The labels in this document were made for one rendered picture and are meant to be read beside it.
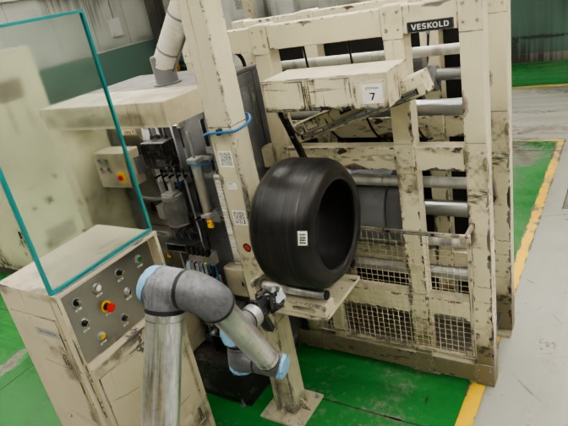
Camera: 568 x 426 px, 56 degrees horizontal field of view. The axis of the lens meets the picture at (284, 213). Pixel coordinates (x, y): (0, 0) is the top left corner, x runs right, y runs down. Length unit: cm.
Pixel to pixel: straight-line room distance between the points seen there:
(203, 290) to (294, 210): 73
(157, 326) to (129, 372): 95
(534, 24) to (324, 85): 880
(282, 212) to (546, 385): 180
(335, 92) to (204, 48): 56
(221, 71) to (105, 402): 146
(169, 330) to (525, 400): 210
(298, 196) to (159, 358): 88
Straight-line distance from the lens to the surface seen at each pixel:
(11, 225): 550
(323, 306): 238
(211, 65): 229
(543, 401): 319
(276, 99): 247
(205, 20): 227
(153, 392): 165
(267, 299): 209
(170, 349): 160
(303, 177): 217
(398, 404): 313
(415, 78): 232
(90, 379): 239
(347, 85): 228
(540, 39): 1097
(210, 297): 150
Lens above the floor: 219
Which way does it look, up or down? 23 degrees down
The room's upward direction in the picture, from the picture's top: 11 degrees counter-clockwise
